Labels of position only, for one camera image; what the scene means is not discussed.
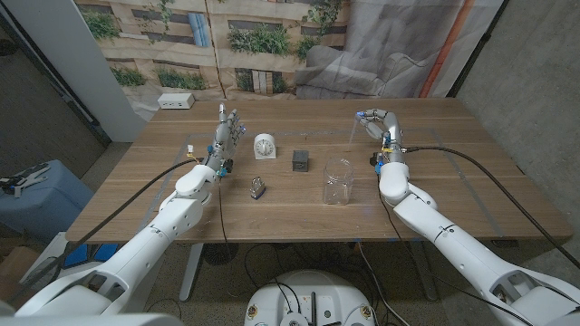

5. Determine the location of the white kitchen timer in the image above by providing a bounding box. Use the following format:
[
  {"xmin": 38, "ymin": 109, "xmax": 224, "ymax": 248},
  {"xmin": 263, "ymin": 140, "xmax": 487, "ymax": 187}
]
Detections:
[{"xmin": 253, "ymin": 132, "xmax": 276, "ymax": 160}]

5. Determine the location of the blue hard case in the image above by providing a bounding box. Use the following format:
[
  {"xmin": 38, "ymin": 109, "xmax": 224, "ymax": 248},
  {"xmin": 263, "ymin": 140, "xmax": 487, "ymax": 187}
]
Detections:
[{"xmin": 0, "ymin": 158, "xmax": 95, "ymax": 244}]

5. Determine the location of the clear glass cup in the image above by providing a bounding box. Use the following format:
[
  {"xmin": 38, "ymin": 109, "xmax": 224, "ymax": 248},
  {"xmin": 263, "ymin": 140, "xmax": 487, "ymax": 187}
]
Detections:
[{"xmin": 322, "ymin": 157, "xmax": 354, "ymax": 206}]

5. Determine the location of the printed fabric backdrop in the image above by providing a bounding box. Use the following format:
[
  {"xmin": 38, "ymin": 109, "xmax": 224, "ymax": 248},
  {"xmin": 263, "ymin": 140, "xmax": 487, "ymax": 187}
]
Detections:
[{"xmin": 74, "ymin": 0, "xmax": 505, "ymax": 121}]

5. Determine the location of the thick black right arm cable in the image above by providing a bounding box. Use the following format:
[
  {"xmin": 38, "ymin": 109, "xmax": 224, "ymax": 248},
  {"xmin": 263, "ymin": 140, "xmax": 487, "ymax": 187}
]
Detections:
[{"xmin": 402, "ymin": 146, "xmax": 580, "ymax": 270}]

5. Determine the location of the black round floor base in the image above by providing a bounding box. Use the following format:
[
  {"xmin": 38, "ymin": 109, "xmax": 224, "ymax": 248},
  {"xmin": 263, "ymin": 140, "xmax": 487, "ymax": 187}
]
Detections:
[{"xmin": 202, "ymin": 243, "xmax": 240, "ymax": 267}]

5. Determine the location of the black backdrop frame pole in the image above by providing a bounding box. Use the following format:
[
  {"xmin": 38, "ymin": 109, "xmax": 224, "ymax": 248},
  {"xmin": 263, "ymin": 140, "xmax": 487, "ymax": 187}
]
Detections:
[{"xmin": 447, "ymin": 0, "xmax": 509, "ymax": 98}]

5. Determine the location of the blue box under table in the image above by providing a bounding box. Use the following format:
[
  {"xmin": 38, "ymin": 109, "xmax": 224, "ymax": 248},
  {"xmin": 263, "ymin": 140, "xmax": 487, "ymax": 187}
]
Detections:
[{"xmin": 63, "ymin": 243, "xmax": 120, "ymax": 268}]

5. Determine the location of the white table leg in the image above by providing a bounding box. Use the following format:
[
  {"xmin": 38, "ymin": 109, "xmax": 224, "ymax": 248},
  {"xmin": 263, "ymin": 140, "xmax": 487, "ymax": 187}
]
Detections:
[{"xmin": 179, "ymin": 243, "xmax": 205, "ymax": 302}]

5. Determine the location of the white power strip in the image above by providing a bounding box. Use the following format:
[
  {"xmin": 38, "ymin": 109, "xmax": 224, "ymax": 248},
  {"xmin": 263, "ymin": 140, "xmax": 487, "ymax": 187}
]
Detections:
[{"xmin": 157, "ymin": 92, "xmax": 196, "ymax": 110}]

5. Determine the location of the dark grey block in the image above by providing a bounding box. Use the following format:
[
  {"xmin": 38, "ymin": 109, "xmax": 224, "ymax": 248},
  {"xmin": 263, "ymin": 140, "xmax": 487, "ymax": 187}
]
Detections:
[{"xmin": 291, "ymin": 149, "xmax": 310, "ymax": 173}]

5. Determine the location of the brown cardboard box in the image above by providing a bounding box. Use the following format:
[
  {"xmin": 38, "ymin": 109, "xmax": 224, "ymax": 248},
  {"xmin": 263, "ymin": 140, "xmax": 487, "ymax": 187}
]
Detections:
[{"xmin": 0, "ymin": 246, "xmax": 42, "ymax": 298}]

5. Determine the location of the thin black right wrist wire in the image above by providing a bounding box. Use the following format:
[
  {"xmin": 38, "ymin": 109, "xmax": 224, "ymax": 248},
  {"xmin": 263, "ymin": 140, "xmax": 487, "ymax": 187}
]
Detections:
[{"xmin": 376, "ymin": 174, "xmax": 536, "ymax": 326}]

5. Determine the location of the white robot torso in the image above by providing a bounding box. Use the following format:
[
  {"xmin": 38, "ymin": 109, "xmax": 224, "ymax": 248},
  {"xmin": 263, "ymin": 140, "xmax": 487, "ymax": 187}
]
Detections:
[{"xmin": 244, "ymin": 270, "xmax": 376, "ymax": 326}]

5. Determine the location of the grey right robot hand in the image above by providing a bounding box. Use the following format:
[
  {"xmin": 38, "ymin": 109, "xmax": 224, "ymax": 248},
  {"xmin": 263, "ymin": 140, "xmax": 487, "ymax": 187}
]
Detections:
[{"xmin": 355, "ymin": 108, "xmax": 404, "ymax": 150}]

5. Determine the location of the grey table leg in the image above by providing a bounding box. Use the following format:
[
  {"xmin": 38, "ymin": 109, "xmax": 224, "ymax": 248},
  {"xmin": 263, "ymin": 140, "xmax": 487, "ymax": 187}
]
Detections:
[{"xmin": 407, "ymin": 239, "xmax": 439, "ymax": 302}]

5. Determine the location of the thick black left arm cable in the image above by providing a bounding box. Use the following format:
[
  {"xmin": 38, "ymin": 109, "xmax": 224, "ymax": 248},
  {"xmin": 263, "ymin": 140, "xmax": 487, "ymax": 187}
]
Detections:
[{"xmin": 6, "ymin": 157, "xmax": 206, "ymax": 307}]

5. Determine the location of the thin black left wrist wire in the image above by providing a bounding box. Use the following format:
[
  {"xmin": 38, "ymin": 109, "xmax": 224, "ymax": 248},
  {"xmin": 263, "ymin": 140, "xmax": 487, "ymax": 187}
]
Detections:
[{"xmin": 217, "ymin": 177, "xmax": 228, "ymax": 246}]

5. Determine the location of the white floor cable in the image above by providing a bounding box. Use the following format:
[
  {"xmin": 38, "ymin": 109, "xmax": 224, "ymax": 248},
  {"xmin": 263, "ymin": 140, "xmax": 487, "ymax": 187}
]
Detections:
[{"xmin": 356, "ymin": 242, "xmax": 401, "ymax": 326}]

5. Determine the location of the black and white hand tool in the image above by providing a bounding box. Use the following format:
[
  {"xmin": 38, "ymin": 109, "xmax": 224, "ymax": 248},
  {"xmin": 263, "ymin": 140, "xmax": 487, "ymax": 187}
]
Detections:
[{"xmin": 0, "ymin": 162, "xmax": 52, "ymax": 199}]

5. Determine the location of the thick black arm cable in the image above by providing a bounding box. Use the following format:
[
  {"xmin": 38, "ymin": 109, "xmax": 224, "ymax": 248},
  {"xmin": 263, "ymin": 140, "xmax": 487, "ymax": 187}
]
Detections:
[
  {"xmin": 6, "ymin": 157, "xmax": 206, "ymax": 307},
  {"xmin": 402, "ymin": 146, "xmax": 580, "ymax": 270}
]

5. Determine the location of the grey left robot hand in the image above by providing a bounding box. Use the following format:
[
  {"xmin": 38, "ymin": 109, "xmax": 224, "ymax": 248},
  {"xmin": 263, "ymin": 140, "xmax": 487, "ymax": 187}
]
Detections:
[{"xmin": 204, "ymin": 102, "xmax": 247, "ymax": 177}]

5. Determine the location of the thin black wrist wire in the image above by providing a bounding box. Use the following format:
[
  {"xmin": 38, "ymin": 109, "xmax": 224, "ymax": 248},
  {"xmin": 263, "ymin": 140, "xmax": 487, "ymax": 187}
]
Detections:
[
  {"xmin": 217, "ymin": 177, "xmax": 228, "ymax": 246},
  {"xmin": 376, "ymin": 174, "xmax": 536, "ymax": 326}
]

